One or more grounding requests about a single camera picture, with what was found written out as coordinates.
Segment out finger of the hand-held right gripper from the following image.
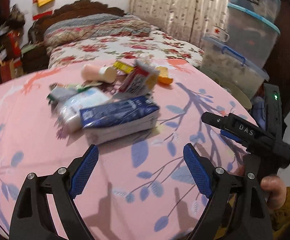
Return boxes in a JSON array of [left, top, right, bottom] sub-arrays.
[[219, 128, 248, 146], [201, 112, 232, 131]]

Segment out white enamel mug red star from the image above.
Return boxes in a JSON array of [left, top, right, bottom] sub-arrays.
[[211, 25, 230, 43]]

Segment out orange snack packet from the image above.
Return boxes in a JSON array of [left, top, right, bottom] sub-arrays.
[[157, 66, 174, 85]]

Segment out person's right hand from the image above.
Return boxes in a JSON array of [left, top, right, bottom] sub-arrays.
[[235, 165, 287, 209]]

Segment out yellow packet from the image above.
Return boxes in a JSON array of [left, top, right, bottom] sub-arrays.
[[113, 61, 135, 74]]

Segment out beige patterned curtain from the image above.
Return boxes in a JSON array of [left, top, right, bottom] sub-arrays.
[[130, 0, 233, 48]]

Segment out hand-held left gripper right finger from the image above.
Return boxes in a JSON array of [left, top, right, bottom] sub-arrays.
[[183, 143, 273, 240]]

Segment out floral quilt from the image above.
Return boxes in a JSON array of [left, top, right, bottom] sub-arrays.
[[47, 30, 205, 69]]

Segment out pink printed blanket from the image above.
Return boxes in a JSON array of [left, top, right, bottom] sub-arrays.
[[0, 57, 260, 240]]

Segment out cluttered metal shelf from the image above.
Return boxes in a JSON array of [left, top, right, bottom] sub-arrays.
[[0, 0, 29, 83]]

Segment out round cardboard disc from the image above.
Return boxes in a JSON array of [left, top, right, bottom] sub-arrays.
[[220, 81, 252, 110]]

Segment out red white carton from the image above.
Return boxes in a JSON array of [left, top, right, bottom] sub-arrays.
[[120, 60, 160, 96]]

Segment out white plastic pack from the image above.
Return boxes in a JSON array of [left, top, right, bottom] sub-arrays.
[[53, 87, 110, 133]]

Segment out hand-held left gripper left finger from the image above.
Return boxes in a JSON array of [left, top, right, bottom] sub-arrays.
[[8, 144, 100, 240]]

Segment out green white snack packet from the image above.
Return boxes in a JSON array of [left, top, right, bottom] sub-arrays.
[[47, 82, 85, 103]]

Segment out blue tissue pack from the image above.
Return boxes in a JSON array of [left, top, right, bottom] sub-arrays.
[[79, 95, 161, 146]]

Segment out clear storage box blue latch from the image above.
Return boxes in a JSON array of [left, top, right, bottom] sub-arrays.
[[200, 36, 270, 100]]

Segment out dark wooden headboard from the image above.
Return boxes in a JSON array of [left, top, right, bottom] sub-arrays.
[[27, 0, 128, 68]]

